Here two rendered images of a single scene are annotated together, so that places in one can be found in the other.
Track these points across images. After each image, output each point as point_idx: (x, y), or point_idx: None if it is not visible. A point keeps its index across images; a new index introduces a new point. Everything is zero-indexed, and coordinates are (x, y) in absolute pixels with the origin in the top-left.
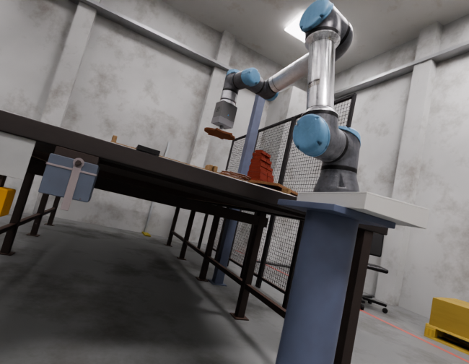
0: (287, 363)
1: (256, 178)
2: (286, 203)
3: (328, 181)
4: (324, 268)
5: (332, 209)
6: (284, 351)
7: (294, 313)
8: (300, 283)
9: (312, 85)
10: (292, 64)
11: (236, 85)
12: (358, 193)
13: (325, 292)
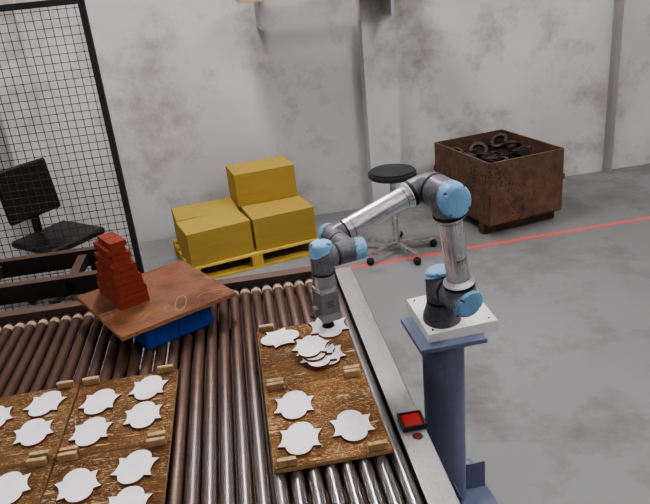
0: (456, 437)
1: (141, 291)
2: (435, 351)
3: (453, 316)
4: (463, 371)
5: (486, 342)
6: (452, 433)
7: (453, 410)
8: (453, 391)
9: (462, 264)
10: (382, 213)
11: (341, 264)
12: (491, 322)
13: (464, 383)
